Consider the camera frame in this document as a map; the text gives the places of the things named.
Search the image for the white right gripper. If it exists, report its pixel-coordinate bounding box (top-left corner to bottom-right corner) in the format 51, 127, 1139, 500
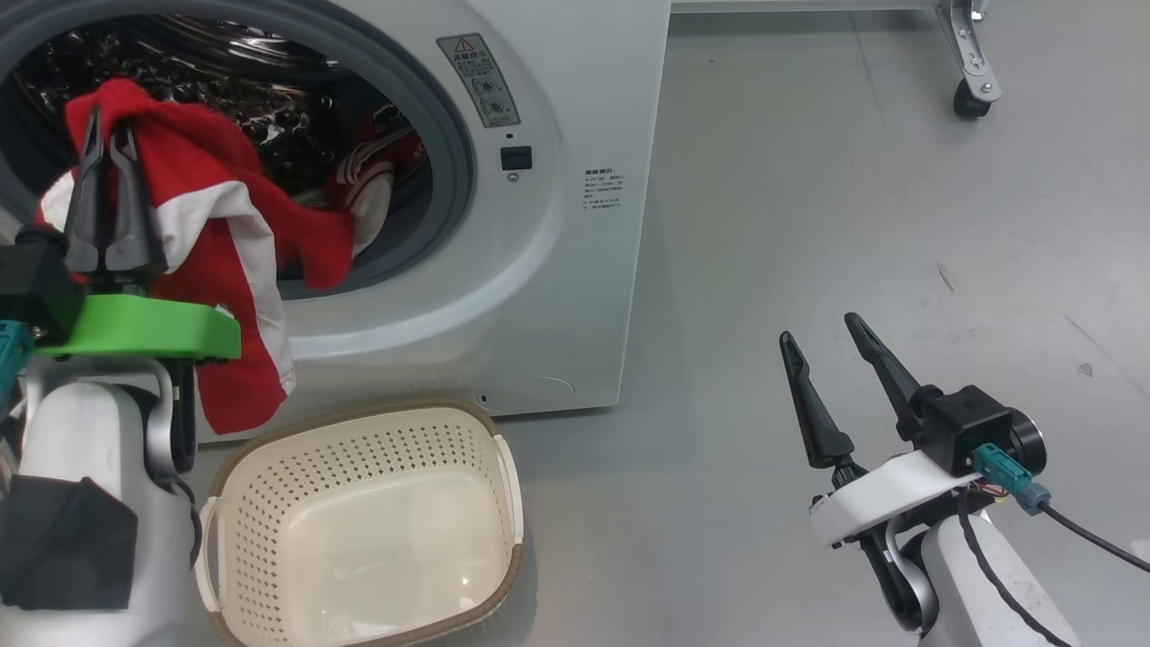
778, 312, 985, 549

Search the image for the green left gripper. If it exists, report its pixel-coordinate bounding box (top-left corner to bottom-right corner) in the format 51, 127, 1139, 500
36, 106, 242, 362

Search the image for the red and white jersey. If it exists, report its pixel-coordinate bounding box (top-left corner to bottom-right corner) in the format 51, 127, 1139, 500
36, 76, 425, 437

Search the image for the white front-load washing machine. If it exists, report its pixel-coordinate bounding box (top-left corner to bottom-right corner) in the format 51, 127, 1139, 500
0, 0, 673, 443

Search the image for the cream perforated laundry basket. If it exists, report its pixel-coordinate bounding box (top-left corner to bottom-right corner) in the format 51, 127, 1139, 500
193, 400, 526, 647

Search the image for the black text notice sticker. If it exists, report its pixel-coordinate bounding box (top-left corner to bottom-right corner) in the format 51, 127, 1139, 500
582, 167, 626, 213

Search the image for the metal leg with caster wheel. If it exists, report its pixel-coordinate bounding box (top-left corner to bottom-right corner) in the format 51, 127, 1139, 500
934, 0, 1003, 120

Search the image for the grey warning sticker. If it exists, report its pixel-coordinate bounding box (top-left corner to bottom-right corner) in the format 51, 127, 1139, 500
437, 33, 522, 129

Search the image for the teal cable connector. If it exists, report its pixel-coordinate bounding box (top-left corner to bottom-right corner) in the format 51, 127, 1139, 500
0, 319, 37, 414
972, 442, 1052, 516

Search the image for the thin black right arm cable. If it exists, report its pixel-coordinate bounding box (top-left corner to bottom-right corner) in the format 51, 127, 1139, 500
954, 490, 1066, 647

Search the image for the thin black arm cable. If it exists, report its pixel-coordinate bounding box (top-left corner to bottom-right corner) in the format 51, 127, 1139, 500
166, 359, 206, 569
954, 490, 1066, 647

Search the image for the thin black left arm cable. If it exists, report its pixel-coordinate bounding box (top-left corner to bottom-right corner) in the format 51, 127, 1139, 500
166, 359, 206, 569

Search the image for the black camera cable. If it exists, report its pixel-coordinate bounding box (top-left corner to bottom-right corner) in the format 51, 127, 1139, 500
1042, 505, 1150, 574

